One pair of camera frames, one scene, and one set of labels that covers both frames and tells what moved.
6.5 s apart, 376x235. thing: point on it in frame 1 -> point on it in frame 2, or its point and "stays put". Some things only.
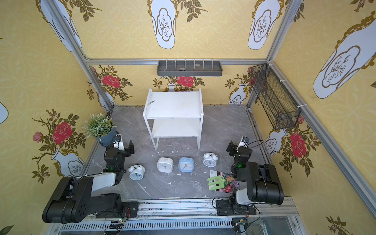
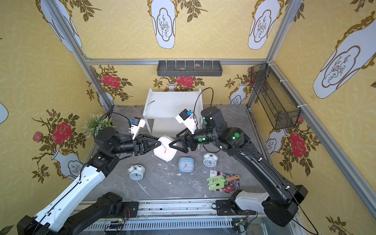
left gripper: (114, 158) -> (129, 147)
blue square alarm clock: (186, 164) stays put
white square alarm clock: (165, 165) -> (164, 151)
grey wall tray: (189, 68) stays put
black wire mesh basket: (282, 110) stays put
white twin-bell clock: (210, 159) stays put
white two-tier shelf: (174, 114) stays put
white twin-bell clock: (136, 172) stays put
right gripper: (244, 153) -> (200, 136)
